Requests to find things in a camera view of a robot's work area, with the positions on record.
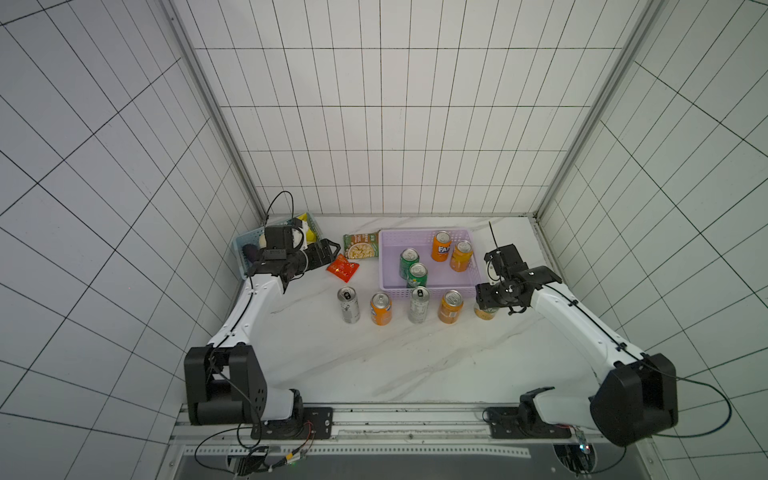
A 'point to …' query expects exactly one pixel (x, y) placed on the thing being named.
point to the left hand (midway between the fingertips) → (325, 256)
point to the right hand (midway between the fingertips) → (479, 294)
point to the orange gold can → (461, 256)
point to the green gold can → (487, 314)
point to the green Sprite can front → (418, 275)
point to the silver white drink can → (349, 303)
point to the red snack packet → (343, 268)
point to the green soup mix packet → (361, 245)
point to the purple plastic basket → (392, 243)
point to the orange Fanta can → (441, 243)
